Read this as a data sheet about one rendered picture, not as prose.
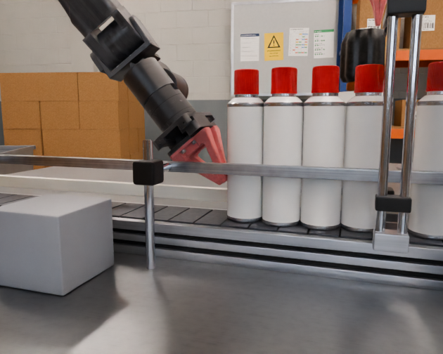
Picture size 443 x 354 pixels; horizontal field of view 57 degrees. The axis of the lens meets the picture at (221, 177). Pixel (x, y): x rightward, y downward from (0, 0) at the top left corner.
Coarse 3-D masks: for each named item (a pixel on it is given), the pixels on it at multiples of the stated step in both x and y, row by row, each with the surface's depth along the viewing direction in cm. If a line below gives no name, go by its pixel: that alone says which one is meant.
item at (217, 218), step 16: (112, 208) 64; (128, 208) 64; (144, 208) 64; (160, 208) 64; (176, 208) 64; (192, 208) 64; (208, 224) 55; (224, 224) 54; (240, 224) 54; (256, 224) 54; (416, 240) 47; (432, 240) 47
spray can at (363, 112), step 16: (368, 64) 48; (368, 80) 48; (368, 96) 48; (352, 112) 49; (368, 112) 48; (352, 128) 49; (368, 128) 48; (352, 144) 50; (368, 144) 49; (352, 160) 50; (368, 160) 49; (352, 192) 50; (368, 192) 49; (352, 208) 51; (368, 208) 50; (352, 224) 51; (368, 224) 50
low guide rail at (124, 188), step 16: (0, 176) 74; (16, 176) 73; (32, 176) 73; (96, 192) 68; (112, 192) 67; (128, 192) 66; (160, 192) 64; (176, 192) 63; (192, 192) 62; (208, 192) 62; (224, 192) 61
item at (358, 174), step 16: (0, 160) 65; (16, 160) 63; (32, 160) 62; (48, 160) 62; (64, 160) 61; (80, 160) 60; (96, 160) 59; (112, 160) 58; (128, 160) 57; (272, 176) 51; (288, 176) 50; (304, 176) 50; (320, 176) 49; (336, 176) 49; (352, 176) 48; (368, 176) 47; (400, 176) 46; (416, 176) 46; (432, 176) 45
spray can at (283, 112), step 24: (288, 72) 51; (288, 96) 51; (264, 120) 53; (288, 120) 51; (264, 144) 53; (288, 144) 51; (264, 192) 54; (288, 192) 52; (264, 216) 54; (288, 216) 53
